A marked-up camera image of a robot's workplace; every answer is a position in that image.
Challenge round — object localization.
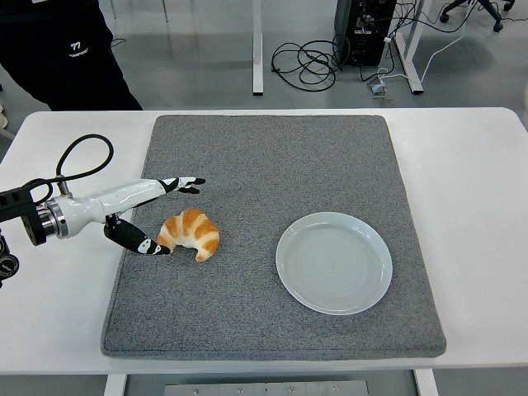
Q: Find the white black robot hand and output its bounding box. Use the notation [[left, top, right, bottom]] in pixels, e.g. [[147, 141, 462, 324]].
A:
[[59, 176, 206, 256]]

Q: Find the black computer tower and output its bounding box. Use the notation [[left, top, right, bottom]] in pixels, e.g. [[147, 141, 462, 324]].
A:
[[332, 0, 397, 68]]

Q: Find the silver floor socket box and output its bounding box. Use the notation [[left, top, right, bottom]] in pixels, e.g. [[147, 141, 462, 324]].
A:
[[366, 80, 391, 100]]

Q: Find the grey fabric mat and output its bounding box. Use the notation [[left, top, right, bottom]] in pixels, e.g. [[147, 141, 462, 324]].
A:
[[100, 114, 448, 361]]

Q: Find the grey metal plate with screws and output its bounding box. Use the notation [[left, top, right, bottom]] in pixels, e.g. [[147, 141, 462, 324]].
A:
[[163, 379, 370, 396]]

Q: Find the white floor cable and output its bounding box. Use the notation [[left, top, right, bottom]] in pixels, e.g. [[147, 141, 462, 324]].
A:
[[377, 24, 467, 83]]

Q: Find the black office chair base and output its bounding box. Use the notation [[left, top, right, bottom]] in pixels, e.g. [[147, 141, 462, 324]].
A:
[[439, 0, 516, 33]]

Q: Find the pale blue round plate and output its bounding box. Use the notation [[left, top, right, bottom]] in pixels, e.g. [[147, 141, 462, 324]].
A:
[[275, 211, 394, 316]]

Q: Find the white desk leg with foot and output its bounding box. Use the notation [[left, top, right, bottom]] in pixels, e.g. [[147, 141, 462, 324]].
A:
[[251, 0, 264, 97]]

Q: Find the white table leg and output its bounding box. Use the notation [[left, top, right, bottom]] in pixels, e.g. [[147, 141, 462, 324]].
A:
[[102, 374, 128, 396], [414, 368, 439, 396]]

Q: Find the white slanted desk leg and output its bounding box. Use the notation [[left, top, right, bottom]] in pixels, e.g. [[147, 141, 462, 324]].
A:
[[391, 0, 425, 95]]

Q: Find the person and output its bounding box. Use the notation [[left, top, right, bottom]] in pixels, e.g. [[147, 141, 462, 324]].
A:
[[0, 0, 144, 111]]

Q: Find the golden croissant bread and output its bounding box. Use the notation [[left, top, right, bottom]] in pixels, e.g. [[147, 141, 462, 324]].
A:
[[156, 209, 220, 262]]

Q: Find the black tangled floor cable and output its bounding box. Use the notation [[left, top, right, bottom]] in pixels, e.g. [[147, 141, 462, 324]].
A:
[[271, 39, 347, 92]]

